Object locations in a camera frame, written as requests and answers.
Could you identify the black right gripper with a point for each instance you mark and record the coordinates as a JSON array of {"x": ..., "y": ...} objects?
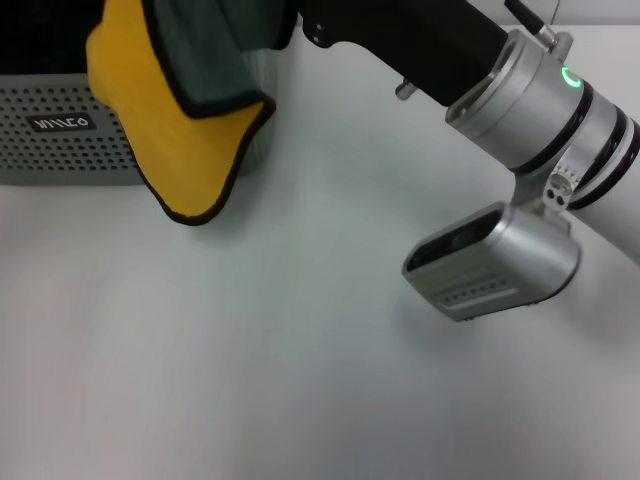
[{"x": 425, "y": 45}]

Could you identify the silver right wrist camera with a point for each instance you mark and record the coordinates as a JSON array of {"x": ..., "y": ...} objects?
[{"x": 525, "y": 250}]

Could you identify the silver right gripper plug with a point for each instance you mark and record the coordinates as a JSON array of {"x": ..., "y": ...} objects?
[{"x": 405, "y": 91}]

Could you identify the green yellow towel black trim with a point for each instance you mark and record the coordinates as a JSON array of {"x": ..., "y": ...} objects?
[{"x": 175, "y": 150}]

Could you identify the black folded towel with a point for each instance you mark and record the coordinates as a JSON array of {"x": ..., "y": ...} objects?
[{"x": 40, "y": 35}]

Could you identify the grey-green perforated storage box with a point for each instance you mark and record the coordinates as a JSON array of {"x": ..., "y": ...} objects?
[{"x": 50, "y": 150}]

